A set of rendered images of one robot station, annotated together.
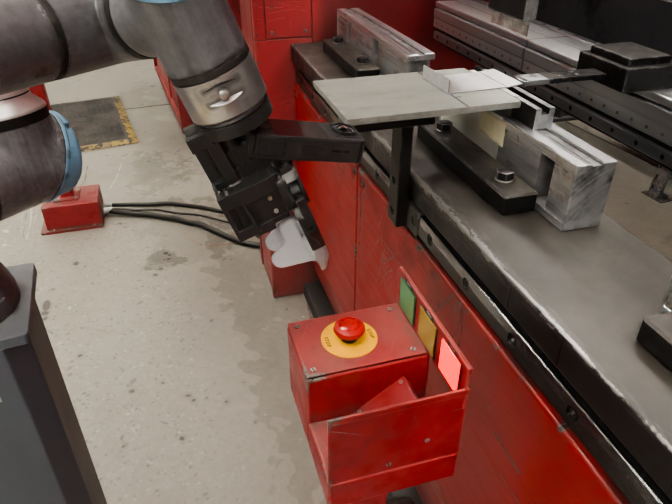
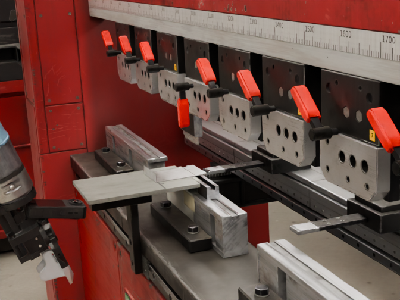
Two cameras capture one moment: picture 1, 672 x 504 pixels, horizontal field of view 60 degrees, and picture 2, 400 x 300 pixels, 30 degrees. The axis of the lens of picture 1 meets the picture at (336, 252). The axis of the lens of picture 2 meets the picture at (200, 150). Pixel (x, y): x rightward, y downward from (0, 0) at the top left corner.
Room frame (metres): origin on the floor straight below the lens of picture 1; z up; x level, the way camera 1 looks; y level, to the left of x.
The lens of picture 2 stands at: (-0.83, -0.17, 1.50)
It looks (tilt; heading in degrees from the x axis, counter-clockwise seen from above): 14 degrees down; 357
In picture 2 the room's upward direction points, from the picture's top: 3 degrees counter-clockwise
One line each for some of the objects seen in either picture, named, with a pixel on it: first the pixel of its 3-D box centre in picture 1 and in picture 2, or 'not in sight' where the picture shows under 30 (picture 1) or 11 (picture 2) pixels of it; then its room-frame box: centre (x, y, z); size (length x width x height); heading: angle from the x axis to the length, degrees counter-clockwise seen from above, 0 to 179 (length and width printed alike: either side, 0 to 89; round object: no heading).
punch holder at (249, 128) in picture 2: not in sight; (253, 90); (0.55, -0.36, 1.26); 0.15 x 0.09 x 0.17; 16
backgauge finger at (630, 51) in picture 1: (590, 68); (253, 161); (0.95, -0.41, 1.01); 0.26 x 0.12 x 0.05; 106
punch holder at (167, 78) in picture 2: not in sight; (183, 66); (0.94, -0.25, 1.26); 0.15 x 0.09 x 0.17; 16
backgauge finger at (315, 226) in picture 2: not in sight; (353, 214); (0.51, -0.54, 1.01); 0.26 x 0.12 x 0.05; 106
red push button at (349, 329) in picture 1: (349, 334); not in sight; (0.56, -0.02, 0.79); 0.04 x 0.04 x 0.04
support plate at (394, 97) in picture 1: (412, 93); (134, 184); (0.87, -0.12, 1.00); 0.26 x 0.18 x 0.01; 106
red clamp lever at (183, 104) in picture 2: not in sight; (185, 105); (0.75, -0.24, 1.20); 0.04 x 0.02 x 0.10; 106
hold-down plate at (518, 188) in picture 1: (469, 161); (178, 224); (0.86, -0.21, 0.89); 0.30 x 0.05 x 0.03; 16
